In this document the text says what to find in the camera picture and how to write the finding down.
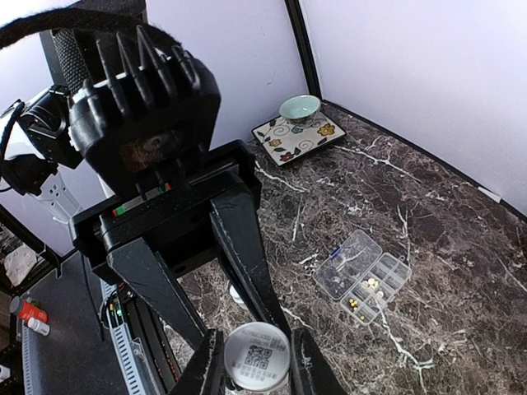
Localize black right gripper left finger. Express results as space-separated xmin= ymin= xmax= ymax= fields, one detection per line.
xmin=170 ymin=329 xmax=226 ymax=395

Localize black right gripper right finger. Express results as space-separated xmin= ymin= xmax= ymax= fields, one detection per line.
xmin=290 ymin=328 xmax=347 ymax=395

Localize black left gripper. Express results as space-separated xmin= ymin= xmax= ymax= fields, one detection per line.
xmin=69 ymin=140 xmax=291 ymax=350

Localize white pill bottle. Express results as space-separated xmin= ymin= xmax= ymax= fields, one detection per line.
xmin=229 ymin=285 xmax=248 ymax=310
xmin=224 ymin=322 xmax=291 ymax=393

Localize clear plastic pill organizer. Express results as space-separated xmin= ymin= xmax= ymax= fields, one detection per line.
xmin=313 ymin=230 xmax=412 ymax=326

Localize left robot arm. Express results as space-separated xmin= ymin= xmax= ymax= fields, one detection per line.
xmin=1 ymin=1 xmax=291 ymax=347

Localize small yellow pills in organizer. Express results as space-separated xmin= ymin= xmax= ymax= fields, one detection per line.
xmin=349 ymin=299 xmax=366 ymax=322

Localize white pill bottle front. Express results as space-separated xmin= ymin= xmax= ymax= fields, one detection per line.
xmin=229 ymin=285 xmax=248 ymax=310

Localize square floral ceramic plate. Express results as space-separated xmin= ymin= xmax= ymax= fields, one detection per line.
xmin=252 ymin=112 xmax=347 ymax=167

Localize teal bowl on plate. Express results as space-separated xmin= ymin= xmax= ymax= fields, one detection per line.
xmin=279 ymin=95 xmax=321 ymax=126

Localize white slotted cable duct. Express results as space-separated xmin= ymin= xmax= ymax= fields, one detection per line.
xmin=100 ymin=280 xmax=146 ymax=395

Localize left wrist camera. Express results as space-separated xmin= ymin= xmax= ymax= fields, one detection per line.
xmin=69 ymin=25 xmax=221 ymax=198

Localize white bottle outside enclosure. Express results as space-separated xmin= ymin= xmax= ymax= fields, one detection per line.
xmin=27 ymin=317 xmax=50 ymax=337

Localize red bottle outside enclosure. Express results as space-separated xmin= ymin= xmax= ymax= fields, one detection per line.
xmin=10 ymin=296 xmax=49 ymax=323

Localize black left frame post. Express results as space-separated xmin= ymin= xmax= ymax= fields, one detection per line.
xmin=284 ymin=0 xmax=322 ymax=99

